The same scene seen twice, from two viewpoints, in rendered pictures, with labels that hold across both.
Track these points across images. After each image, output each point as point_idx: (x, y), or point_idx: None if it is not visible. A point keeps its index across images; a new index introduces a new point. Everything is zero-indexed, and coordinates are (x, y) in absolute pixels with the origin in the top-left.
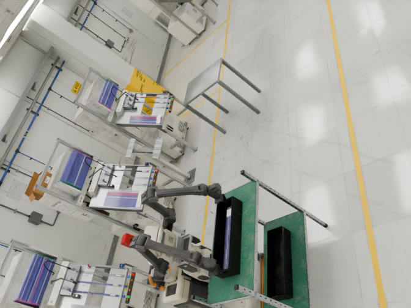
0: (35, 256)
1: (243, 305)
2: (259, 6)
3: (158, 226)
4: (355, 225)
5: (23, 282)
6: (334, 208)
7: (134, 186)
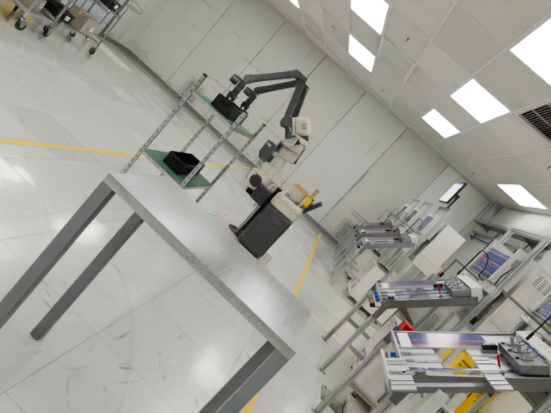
0: (508, 256)
1: (225, 212)
2: None
3: (295, 118)
4: (93, 158)
5: (499, 251)
6: (96, 173)
7: (430, 352)
